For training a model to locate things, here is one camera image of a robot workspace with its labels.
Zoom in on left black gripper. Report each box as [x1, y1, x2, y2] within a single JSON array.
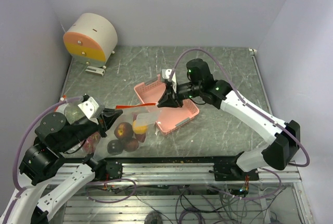
[[58, 106, 123, 152]]

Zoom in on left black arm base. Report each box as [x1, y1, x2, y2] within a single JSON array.
[[83, 154, 123, 182]]

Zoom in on tangled black floor cables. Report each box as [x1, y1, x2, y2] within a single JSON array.
[[85, 177, 287, 224]]

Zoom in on small dark red plum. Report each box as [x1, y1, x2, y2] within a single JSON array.
[[122, 138, 139, 152]]

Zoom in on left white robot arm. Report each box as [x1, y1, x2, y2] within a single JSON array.
[[1, 109, 123, 223]]

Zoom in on small white metal bracket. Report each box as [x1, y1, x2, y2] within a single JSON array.
[[85, 66, 105, 77]]

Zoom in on white corner clip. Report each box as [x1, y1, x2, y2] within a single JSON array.
[[249, 48, 257, 55]]

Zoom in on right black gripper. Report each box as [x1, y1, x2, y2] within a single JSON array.
[[158, 81, 203, 107]]

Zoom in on purple cable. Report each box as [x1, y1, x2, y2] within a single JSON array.
[[0, 96, 85, 224], [168, 48, 311, 168]]

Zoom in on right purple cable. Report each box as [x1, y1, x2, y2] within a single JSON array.
[[168, 48, 311, 168]]

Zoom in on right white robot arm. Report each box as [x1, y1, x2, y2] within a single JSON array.
[[157, 59, 300, 180]]

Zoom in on magenta dragon fruit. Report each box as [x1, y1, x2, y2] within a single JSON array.
[[134, 133, 146, 143]]

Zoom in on red grape bunch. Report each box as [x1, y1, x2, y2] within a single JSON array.
[[83, 132, 101, 154]]

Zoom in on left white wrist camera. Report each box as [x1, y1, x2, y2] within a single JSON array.
[[78, 96, 105, 120]]

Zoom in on pink plastic basket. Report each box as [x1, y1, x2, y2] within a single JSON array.
[[134, 75, 200, 136]]

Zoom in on cream cylindrical drawer box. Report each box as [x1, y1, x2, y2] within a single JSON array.
[[63, 13, 118, 68]]

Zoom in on orange fruit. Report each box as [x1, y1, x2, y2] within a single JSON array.
[[133, 120, 148, 135]]

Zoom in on clear bag orange zipper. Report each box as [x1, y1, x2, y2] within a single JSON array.
[[52, 94, 102, 154]]

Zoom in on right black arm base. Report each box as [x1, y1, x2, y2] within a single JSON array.
[[209, 151, 259, 181]]

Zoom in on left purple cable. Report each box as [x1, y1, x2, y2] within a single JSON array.
[[0, 96, 85, 224]]

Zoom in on aluminium mounting rail frame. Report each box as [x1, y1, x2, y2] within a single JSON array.
[[51, 157, 315, 223]]

